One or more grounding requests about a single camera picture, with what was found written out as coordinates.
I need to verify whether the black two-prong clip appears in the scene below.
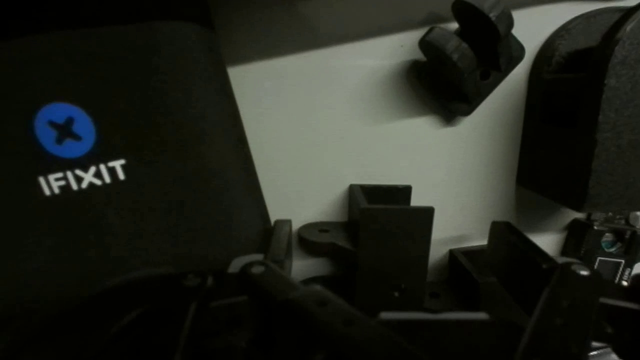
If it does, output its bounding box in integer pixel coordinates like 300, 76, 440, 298
417, 0, 529, 117

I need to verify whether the small black open bracket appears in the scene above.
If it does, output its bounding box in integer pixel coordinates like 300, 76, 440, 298
446, 245, 499, 314

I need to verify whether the black rectangular bracket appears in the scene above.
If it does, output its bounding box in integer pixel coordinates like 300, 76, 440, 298
296, 182, 436, 317

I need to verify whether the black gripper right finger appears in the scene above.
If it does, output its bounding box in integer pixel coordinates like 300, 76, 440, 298
485, 221, 569, 323

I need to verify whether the black iFixit pouch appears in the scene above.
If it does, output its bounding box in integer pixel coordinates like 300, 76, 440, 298
0, 19, 276, 323

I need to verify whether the small circuit board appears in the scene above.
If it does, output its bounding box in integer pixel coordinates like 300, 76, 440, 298
563, 209, 640, 288

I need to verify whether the black metal drawer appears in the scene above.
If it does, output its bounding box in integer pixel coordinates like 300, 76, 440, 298
0, 0, 640, 360

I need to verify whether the black round foam pad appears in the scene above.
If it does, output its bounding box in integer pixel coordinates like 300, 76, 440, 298
517, 3, 640, 217

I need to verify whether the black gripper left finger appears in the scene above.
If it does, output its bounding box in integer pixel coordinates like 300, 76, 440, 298
264, 219, 296, 277

